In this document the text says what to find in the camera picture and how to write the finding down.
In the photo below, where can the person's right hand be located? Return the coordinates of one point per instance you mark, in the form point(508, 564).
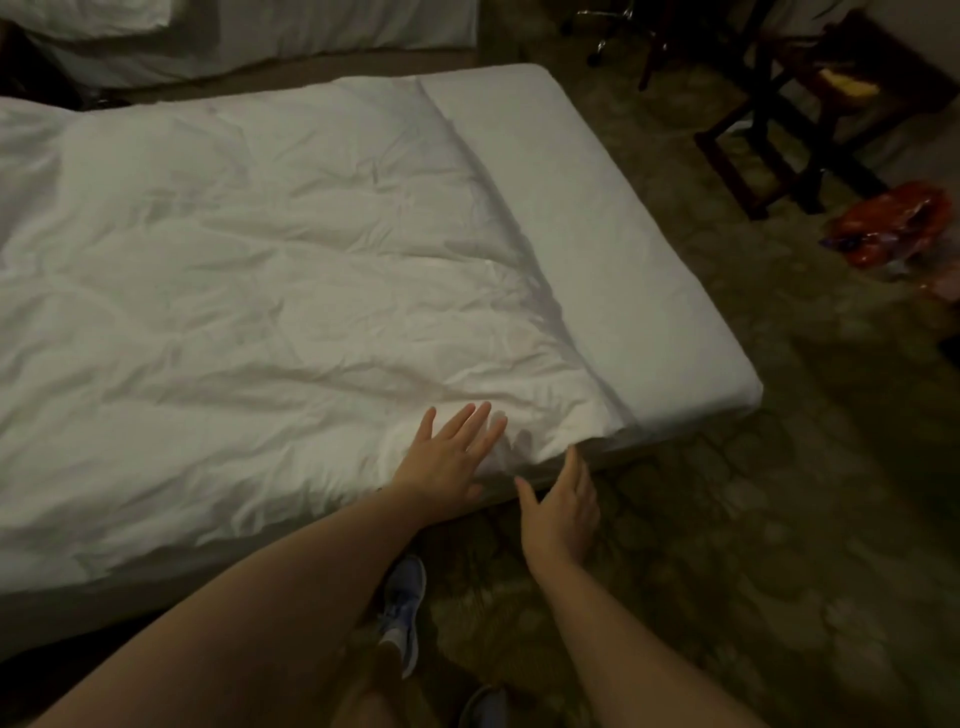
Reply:
point(558, 518)

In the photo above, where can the person's left hand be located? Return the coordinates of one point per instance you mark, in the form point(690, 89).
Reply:
point(447, 468)

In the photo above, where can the white bed sheet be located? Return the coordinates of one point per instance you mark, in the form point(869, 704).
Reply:
point(600, 240)

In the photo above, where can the person's left forearm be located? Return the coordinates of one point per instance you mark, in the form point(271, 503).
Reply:
point(240, 630)

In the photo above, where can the person's right forearm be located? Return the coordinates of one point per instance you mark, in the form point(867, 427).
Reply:
point(645, 660)

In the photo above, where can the person's white shoe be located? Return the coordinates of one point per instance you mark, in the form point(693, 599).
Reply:
point(401, 608)
point(483, 708)

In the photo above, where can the dark wooden luggage rack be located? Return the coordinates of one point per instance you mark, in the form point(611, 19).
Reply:
point(780, 143)

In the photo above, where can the red plastic bag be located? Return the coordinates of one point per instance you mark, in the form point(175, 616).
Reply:
point(893, 225)

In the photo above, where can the pink plastic bag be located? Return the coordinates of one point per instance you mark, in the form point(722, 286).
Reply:
point(945, 285)

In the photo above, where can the black office chair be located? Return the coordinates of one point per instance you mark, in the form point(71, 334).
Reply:
point(615, 18)

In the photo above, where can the small yellow packet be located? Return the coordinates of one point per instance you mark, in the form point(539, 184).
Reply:
point(849, 86)

